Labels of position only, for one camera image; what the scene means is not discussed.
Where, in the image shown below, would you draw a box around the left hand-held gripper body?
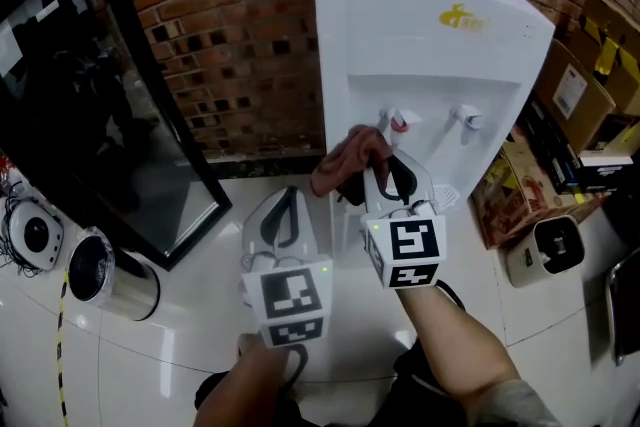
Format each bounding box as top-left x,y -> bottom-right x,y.
239,252 -> 335,349

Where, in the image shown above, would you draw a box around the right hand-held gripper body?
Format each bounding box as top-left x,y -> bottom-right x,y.
360,199 -> 447,290

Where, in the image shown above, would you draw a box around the brown cloth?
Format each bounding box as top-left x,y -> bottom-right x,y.
309,124 -> 394,207

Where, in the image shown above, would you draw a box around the white water dispenser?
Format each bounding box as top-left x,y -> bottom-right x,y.
312,0 -> 558,277

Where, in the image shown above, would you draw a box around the person's left forearm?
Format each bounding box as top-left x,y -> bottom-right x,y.
196,345 -> 301,427

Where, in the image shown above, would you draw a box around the person's right forearm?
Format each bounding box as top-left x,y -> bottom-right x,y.
397,284 -> 524,409

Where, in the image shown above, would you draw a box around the person's left shoe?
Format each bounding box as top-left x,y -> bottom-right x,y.
236,332 -> 264,359

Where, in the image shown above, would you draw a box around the printed cardboard box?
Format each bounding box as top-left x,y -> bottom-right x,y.
469,127 -> 609,251

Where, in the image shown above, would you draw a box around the flat black box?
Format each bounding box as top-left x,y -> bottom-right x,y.
519,97 -> 584,197

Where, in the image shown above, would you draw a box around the white square waste bin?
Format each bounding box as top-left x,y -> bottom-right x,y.
505,214 -> 587,289

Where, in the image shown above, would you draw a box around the steel trash can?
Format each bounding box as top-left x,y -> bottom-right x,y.
66,226 -> 162,323

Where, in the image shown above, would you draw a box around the person's black shorts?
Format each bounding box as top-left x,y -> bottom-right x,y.
194,338 -> 477,427

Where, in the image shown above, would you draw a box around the cardboard box with white label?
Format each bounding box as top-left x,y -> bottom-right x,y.
534,38 -> 618,157

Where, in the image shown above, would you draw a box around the black box with white lid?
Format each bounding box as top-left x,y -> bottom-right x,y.
577,149 -> 637,194

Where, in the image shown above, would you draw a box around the person's beige shirt sleeve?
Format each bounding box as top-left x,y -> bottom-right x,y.
467,379 -> 562,427

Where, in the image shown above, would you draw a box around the black framed glass panel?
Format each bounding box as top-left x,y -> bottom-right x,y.
0,0 -> 234,273

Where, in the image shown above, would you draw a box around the white round device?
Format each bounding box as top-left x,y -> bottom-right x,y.
7,202 -> 66,273

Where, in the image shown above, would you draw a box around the metal framed chair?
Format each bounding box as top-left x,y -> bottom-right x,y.
604,247 -> 640,367

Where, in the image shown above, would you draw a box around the yellow and black striped tape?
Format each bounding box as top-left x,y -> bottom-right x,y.
53,267 -> 72,427

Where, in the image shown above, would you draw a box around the cardboard box with striped tape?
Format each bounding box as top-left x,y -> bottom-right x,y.
567,0 -> 640,117

